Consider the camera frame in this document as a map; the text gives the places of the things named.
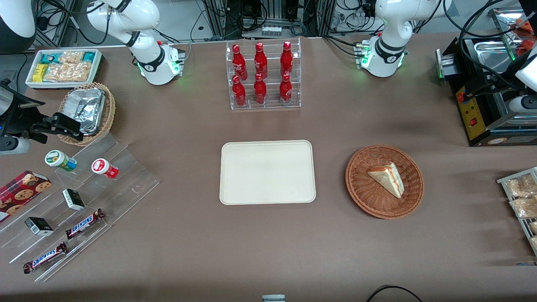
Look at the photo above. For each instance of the yellow snack pack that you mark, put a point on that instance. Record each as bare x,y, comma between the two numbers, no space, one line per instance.
40,73

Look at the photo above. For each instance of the brown round wicker basket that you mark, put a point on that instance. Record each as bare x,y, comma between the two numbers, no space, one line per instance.
369,197

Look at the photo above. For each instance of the small grey edge device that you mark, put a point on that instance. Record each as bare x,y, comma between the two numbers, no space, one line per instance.
273,298

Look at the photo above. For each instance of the steel warmer pan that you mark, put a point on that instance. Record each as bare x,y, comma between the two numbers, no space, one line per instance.
491,52

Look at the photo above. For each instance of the beige plastic serving tray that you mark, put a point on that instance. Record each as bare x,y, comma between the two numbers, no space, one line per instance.
267,172

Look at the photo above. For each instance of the clear bag of nut snacks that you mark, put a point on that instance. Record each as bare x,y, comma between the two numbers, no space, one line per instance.
520,186
534,243
533,227
524,207

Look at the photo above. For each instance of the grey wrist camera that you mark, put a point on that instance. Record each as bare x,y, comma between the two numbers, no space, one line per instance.
524,104
14,147

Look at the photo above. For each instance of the small dark green box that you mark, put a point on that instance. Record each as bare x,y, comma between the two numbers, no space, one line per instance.
74,199
39,226

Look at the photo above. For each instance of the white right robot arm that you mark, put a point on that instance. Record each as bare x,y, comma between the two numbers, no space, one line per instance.
144,16

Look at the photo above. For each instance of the clear bag of crackers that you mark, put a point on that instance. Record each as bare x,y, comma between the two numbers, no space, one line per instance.
67,72
71,57

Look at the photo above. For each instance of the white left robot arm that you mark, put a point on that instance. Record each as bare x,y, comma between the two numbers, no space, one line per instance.
390,25

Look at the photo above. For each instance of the green lid yogurt cup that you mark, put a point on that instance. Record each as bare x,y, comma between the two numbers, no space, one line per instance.
58,159

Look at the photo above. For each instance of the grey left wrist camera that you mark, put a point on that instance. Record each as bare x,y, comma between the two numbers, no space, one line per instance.
524,104

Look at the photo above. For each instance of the Snickers chocolate bar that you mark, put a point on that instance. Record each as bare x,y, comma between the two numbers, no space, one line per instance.
84,224
45,258

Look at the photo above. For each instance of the light tan wicker basket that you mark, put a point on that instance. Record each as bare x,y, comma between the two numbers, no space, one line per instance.
110,109

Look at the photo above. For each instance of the aluminium frame equipment rack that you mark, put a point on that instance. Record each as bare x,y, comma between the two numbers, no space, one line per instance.
251,12

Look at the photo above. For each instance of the teal snack pack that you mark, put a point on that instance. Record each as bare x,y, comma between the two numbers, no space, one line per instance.
89,56
51,58

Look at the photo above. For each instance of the stack of foil containers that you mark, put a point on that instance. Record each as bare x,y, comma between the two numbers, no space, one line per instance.
86,109

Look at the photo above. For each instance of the triangular sandwich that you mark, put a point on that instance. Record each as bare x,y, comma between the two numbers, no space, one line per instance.
388,179

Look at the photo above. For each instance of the red lid yogurt cup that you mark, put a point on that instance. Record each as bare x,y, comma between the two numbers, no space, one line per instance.
102,167

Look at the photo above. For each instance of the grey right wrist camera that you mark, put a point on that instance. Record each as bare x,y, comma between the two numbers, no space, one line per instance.
14,147

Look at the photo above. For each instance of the black food warmer machine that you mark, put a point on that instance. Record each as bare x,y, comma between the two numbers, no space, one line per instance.
476,117

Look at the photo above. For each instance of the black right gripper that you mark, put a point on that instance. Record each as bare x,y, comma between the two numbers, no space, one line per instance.
20,116

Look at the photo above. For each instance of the clear acrylic stepped stand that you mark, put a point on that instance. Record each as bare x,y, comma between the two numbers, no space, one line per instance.
126,184

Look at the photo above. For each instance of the clear acrylic bottle rack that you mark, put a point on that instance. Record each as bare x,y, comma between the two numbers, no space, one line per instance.
270,105

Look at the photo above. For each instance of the red chocolate chip cookie box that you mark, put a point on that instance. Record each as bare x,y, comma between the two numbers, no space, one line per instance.
21,193

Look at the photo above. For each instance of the white power strip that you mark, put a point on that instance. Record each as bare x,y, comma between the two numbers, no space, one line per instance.
271,31

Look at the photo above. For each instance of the glass warmer cover frame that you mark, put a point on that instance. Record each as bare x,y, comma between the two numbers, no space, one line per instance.
505,29

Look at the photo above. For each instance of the red sausage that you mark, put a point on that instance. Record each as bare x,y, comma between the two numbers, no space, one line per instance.
526,48
527,23

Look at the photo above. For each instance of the red cola bottle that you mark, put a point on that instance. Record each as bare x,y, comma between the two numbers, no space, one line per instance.
260,61
260,91
285,90
239,92
238,63
286,58

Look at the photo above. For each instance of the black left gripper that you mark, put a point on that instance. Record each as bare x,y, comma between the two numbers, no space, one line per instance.
478,87

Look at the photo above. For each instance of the white rectangular snack bin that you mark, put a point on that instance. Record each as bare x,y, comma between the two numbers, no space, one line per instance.
97,69

